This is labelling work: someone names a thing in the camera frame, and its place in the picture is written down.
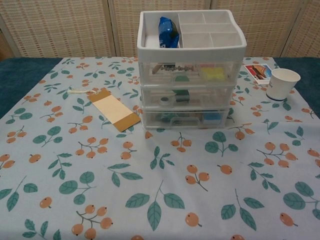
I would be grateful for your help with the white paper cup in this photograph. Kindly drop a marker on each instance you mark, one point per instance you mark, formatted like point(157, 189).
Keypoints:
point(280, 87)

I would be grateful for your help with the blue block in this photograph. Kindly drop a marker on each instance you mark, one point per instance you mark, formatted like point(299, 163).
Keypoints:
point(212, 119)

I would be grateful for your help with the floral printed tablecloth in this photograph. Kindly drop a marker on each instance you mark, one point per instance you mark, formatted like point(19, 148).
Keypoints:
point(150, 175)

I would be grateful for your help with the blue snack packet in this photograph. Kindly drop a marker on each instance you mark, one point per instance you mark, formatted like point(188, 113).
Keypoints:
point(167, 30)

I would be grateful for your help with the small tape roll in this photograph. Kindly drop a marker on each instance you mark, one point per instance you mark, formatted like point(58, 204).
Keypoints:
point(164, 100)

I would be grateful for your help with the dark green block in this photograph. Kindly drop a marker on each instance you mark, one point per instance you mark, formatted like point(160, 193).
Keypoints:
point(183, 97)

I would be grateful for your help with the clear drawer holding yellow packet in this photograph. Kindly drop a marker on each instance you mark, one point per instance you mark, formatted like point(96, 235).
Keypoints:
point(225, 75)

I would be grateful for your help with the white plastic drawer organizer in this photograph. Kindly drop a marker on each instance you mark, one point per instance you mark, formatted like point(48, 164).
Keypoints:
point(190, 53)

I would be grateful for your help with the green semicircle piece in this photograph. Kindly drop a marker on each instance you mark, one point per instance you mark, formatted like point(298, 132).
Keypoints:
point(181, 79)

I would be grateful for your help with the teal felt table cover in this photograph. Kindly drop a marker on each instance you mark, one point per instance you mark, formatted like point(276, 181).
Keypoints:
point(15, 75)

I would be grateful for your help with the colourful postcard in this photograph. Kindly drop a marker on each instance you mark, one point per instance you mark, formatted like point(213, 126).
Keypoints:
point(255, 72)

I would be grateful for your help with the clear drawer holding tape roll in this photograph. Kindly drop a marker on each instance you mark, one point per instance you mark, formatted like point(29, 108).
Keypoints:
point(220, 97)

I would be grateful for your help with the woven folding screen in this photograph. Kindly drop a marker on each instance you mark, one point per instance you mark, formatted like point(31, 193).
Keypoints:
point(62, 27)

